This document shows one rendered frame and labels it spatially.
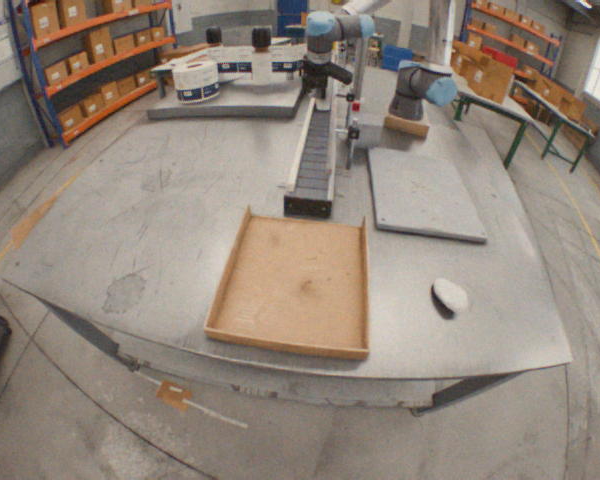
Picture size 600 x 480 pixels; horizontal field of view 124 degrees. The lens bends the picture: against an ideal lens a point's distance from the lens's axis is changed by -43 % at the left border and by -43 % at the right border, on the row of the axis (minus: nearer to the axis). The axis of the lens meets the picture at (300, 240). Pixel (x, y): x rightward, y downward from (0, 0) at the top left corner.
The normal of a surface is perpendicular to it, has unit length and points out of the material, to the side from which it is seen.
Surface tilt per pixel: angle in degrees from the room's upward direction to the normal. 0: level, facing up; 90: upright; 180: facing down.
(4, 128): 90
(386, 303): 0
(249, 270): 0
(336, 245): 0
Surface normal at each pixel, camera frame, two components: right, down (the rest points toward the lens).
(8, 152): 0.95, 0.26
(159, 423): 0.03, -0.66
